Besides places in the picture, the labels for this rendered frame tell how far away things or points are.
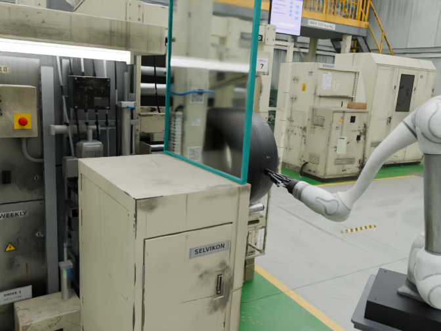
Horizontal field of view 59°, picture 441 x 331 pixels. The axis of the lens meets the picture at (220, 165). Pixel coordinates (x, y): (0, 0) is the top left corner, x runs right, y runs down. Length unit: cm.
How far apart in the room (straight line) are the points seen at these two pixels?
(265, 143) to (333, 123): 475
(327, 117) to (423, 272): 526
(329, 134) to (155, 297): 574
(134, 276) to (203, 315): 31
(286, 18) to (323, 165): 243
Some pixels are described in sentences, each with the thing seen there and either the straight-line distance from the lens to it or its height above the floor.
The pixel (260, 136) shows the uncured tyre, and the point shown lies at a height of 132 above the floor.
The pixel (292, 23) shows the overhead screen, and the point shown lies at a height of 250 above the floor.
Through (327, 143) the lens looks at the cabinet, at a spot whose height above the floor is 68.
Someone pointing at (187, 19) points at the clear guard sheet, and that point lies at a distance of 156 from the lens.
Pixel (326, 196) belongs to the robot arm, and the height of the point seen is 114.
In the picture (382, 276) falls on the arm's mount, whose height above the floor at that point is 74.
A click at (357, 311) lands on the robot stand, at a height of 65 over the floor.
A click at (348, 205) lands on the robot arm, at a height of 108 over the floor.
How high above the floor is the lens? 159
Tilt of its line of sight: 12 degrees down
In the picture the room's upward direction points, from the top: 4 degrees clockwise
